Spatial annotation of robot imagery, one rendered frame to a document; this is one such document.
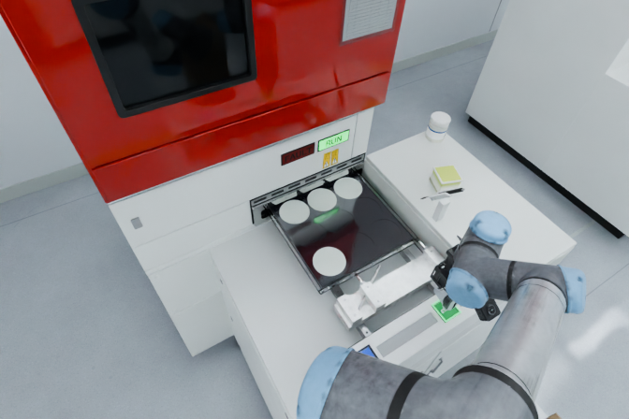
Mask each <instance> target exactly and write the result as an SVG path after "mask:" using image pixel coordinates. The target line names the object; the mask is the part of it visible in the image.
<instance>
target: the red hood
mask: <svg viewBox="0 0 629 419"><path fill-rule="evenodd" d="M405 1H406V0H0V15H1V17H2V19H3V21H4V22H5V24H6V26H7V28H8V30H9V32H10V33H11V35H12V36H13V38H14V40H15V42H16V44H17V45H18V47H19V49H20V51H21V53H22V55H23V57H24V59H25V60H26V62H27V64H28V65H29V67H30V68H31V70H32V72H33V74H34V76H35V77H36V79H37V82H38V84H39V85H40V87H41V89H42V91H43V93H44V94H45V95H46V97H47V99H48V100H49V102H50V104H51V107H52V108H53V110H54V112H55V114H56V116H57V117H58V119H59V121H60V123H61V125H62V126H63V127H64V129H65V131H66V133H67V135H68V137H69V139H70V140H71V142H72V144H73V146H74V148H75V149H76V151H77V153H78V155H79V157H80V159H81V160H82V162H83V164H84V165H85V167H86V169H87V171H88V172H89V174H90V176H91V178H92V180H93V181H94V183H95V186H96V188H97V189H98V191H99V193H100V194H101V196H102V197H103V199H104V201H105V203H107V204H108V203H110V202H113V201H115V200H118V199H121V198H124V197H126V196H129V195H133V194H135V193H138V192H141V191H144V190H146V189H149V188H152V187H155V186H156V185H159V184H162V183H165V182H167V181H172V180H175V179H177V178H180V177H182V176H185V175H187V174H190V173H193V172H196V171H199V170H201V169H203V168H206V167H209V166H213V165H216V164H219V163H221V162H224V161H226V160H229V159H231V158H234V157H237V156H240V155H242V154H245V153H248V152H251V151H254V150H257V149H260V148H262V147H265V146H268V145H271V144H272V143H275V142H278V141H281V140H283V139H286V138H289V137H293V136H295V135H298V134H301V133H303V132H306V131H309V130H312V129H314V128H316V127H319V126H322V125H324V124H327V123H332V122H334V121H337V120H340V119H342V118H344V117H347V116H350V115H353V114H355V113H358V112H361V111H363V110H365V109H368V108H373V107H375V106H378V105H381V104H384V103H385V101H386V96H387V92H388V84H389V79H390V74H391V69H392V65H393V61H394V56H395V51H396V47H397V42H398V37H399V32H400V28H401V24H402V15H403V11H404V6H405Z"/></svg>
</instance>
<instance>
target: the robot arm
mask: <svg viewBox="0 0 629 419"><path fill-rule="evenodd" d="M511 232H512V227H511V224H510V222H509V221H508V220H507V219H506V218H505V217H504V215H502V214H501V213H498V212H495V211H493V210H482V211H480V212H479V213H478V214H477V215H476V216H475V217H474V219H473V220H472V221H471V222H470V223H469V226H468V228H467V230H466V232H465V234H464V236H463V237H462V239H461V242H460V244H459V243H458V244H457V245H455V246H454V247H452V248H450V249H448V250H447V251H446V254H447V258H446V260H444V261H442V262H441V263H440V264H438V265H437V266H435V267H434V269H433V271H432V274H431V276H430V277H431V278H432V280H433V281H434V282H435V283H436V285H437V286H438V287H439V288H440V289H442V288H443V289H444V290H443V291H440V290H439V289H437V288H434V290H433V291H434V293H435V294H436V295H437V297H438V298H439V300H440V301H441V303H442V305H443V306H442V307H443V308H444V310H446V311H451V310H452V309H454V308H455V307H456V306H457V305H458V304H459V305H461V306H463V307H465V308H468V309H475V312H476V314H477V316H478V318H479V320H480V321H488V322H489V321H491V320H492V319H494V318H495V317H497V316H499V315H500V313H501V311H500V309H499V307H498V305H497V303H496V301H495V299H497V300H502V301H507V304H506V305H505V308H504V310H503V311H502V313H501V315H500V316H499V318H498V320H497V321H496V323H495V325H494V327H493V328H492V330H491V332H490V333H489V335H488V336H487V338H486V340H485V342H484V343H483V345H482V347H481V348H480V350H479V352H478V354H477V355H476V357H475V359H474V361H473V363H472V364H469V365H466V366H463V367H461V368H459V369H458V370H457V371H456V372H455V374H454V375H453V377H452V378H451V379H440V378H436V377H432V376H430V375H426V374H424V373H421V372H418V371H415V370H412V369H409V368H405V367H402V366H399V365H396V364H393V363H390V362H388V361H385V360H382V359H379V358H376V357H373V356H370V355H367V354H363V353H360V352H357V351H356V350H355V349H353V348H349V349H347V348H344V347H341V346H331V347H328V348H327V349H326V350H325V351H324V352H322V353H320V354H319V355H318V356H317V357H316V359H315V360H314V362H313V363H312V365H311V366H310V367H309V369H308V370H307V372H306V374H305V377H304V379H303V381H302V384H301V387H300V392H299V396H298V406H297V411H296V415H297V419H539V414H538V409H537V407H536V405H535V400H536V396H537V393H538V390H539V387H540V384H541V382H542V379H543V376H544V373H545V370H546V367H547V364H548V361H549V357H550V354H551V351H552V348H553V345H554V342H555V340H556V337H557V334H558V331H559V328H560V325H561V322H562V319H563V315H564V314H565V313H567V314H568V313H574V314H580V313H583V312H584V309H585V303H586V277H585V274H584V272H583V271H582V270H580V269H577V268H572V267H563V266H561V265H556V266H553V265H546V264H538V263H530V262H522V261H515V260H506V259H499V257H500V254H501V251H502V248H503V247H504V245H505V244H506V243H507V242H508V238H509V236H510V235H511ZM443 263H445V264H443ZM434 271H435V273H434ZM433 273H434V275H433Z"/></svg>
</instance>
